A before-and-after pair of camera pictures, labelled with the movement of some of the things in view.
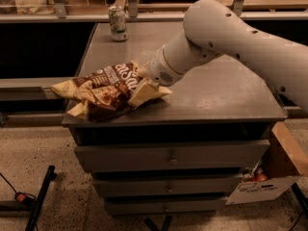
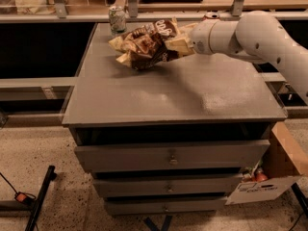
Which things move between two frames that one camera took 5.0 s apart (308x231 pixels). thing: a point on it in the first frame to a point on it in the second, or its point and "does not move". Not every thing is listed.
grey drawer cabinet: (182, 151) does not move
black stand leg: (51, 175) does not move
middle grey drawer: (166, 186) does not move
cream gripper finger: (143, 71) to (188, 29)
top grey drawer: (171, 155) does not move
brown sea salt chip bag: (103, 91) to (144, 46)
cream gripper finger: (145, 91) to (182, 45)
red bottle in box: (260, 176) does not move
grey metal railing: (58, 12) does not move
